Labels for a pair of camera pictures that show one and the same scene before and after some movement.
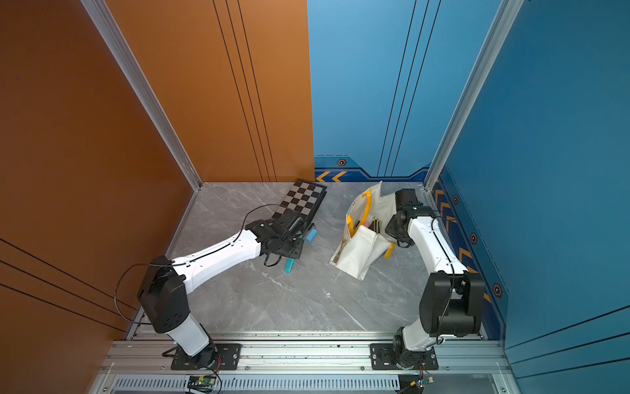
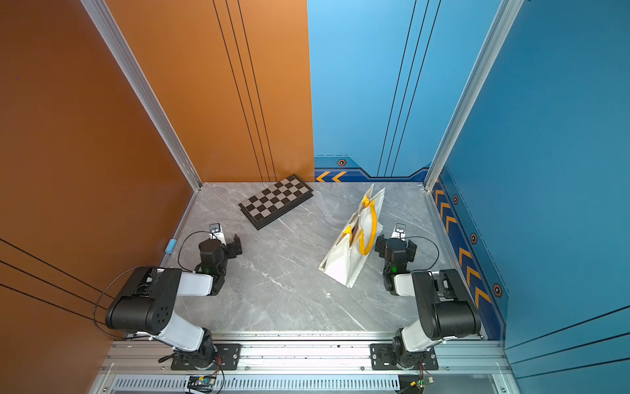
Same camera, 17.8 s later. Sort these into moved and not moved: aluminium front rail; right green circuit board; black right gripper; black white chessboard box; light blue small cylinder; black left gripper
Moved: black right gripper; light blue small cylinder; black left gripper; black white chessboard box
Not moved: right green circuit board; aluminium front rail
